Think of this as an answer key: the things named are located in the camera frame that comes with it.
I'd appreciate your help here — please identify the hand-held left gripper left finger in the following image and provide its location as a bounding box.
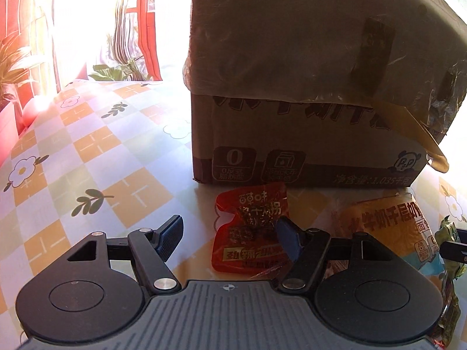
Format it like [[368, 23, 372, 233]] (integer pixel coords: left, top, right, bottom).
[[66, 214, 183, 293]]

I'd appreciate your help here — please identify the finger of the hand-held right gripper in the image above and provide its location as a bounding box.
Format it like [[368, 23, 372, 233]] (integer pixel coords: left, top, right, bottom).
[[440, 228, 467, 263]]

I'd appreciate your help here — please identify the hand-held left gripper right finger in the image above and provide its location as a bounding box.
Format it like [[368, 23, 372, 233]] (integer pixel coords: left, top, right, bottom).
[[275, 217, 396, 292]]

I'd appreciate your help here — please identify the gold green foil snack packet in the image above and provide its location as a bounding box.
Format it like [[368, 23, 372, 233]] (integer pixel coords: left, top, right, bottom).
[[436, 217, 462, 349]]

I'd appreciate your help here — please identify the red snack packet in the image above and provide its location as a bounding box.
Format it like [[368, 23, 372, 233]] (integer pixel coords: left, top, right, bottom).
[[212, 181, 290, 276]]

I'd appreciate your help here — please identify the orange bread packet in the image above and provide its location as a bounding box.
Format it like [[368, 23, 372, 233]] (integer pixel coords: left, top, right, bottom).
[[336, 191, 444, 279]]

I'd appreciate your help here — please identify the printed cardboard box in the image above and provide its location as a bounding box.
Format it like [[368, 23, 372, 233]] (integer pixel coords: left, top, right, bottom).
[[182, 0, 467, 189]]

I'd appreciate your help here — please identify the floral checked tablecloth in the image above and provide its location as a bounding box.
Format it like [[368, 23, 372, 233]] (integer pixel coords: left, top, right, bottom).
[[0, 62, 467, 350]]

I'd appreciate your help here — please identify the low leafy green plant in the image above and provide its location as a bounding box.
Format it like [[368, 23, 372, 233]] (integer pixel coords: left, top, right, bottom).
[[89, 55, 154, 83]]

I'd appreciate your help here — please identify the potted spider plant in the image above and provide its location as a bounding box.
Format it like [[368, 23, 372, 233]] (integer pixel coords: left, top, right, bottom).
[[0, 31, 35, 143]]

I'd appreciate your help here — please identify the tall bamboo plant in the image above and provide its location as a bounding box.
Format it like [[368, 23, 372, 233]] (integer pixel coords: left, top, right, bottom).
[[107, 0, 141, 66]]

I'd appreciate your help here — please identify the red curtain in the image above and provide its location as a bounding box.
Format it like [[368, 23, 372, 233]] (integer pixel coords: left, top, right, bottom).
[[136, 0, 163, 81]]

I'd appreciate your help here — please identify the red wire-back chair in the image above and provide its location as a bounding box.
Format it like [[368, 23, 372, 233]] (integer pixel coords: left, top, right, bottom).
[[0, 0, 62, 93]]

